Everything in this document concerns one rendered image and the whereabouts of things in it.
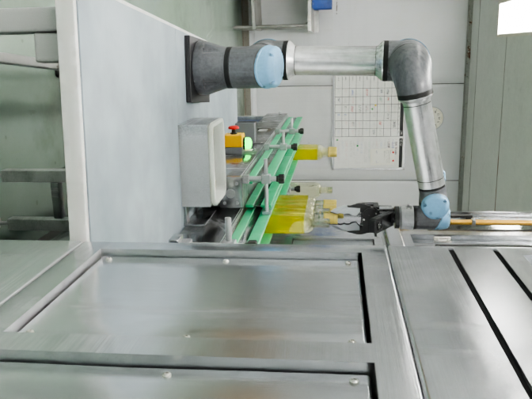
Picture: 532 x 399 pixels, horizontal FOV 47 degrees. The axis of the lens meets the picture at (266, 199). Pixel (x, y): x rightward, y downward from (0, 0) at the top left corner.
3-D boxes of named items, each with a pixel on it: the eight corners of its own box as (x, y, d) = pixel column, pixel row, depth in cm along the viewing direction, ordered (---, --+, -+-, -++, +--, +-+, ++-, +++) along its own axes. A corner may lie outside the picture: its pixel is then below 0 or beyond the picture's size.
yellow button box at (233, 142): (222, 154, 221) (242, 154, 220) (221, 134, 219) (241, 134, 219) (226, 151, 228) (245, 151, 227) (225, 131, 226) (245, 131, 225)
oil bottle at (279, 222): (244, 233, 189) (313, 233, 186) (243, 215, 187) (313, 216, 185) (246, 228, 194) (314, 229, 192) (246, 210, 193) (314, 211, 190)
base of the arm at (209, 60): (191, 38, 167) (226, 37, 165) (207, 43, 182) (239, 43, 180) (192, 94, 169) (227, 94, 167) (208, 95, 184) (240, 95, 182)
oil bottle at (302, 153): (280, 160, 310) (336, 160, 307) (280, 149, 309) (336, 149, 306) (281, 158, 316) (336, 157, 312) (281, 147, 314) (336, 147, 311)
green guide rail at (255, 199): (245, 207, 187) (271, 207, 186) (245, 204, 187) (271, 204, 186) (289, 131, 356) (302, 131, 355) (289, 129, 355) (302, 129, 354)
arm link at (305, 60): (238, 43, 177) (434, 43, 167) (249, 37, 190) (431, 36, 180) (240, 84, 181) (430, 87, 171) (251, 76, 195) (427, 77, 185)
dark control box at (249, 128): (234, 142, 248) (255, 142, 247) (233, 123, 246) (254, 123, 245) (237, 139, 256) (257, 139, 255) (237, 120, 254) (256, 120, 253)
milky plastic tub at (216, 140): (184, 207, 165) (215, 207, 164) (179, 124, 159) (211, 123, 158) (198, 192, 181) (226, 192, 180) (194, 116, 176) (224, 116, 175)
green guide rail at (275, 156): (244, 184, 185) (270, 184, 184) (244, 180, 185) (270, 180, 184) (288, 118, 354) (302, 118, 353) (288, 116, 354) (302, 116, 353)
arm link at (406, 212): (413, 232, 190) (414, 207, 188) (398, 232, 190) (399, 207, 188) (410, 225, 197) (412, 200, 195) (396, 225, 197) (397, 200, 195)
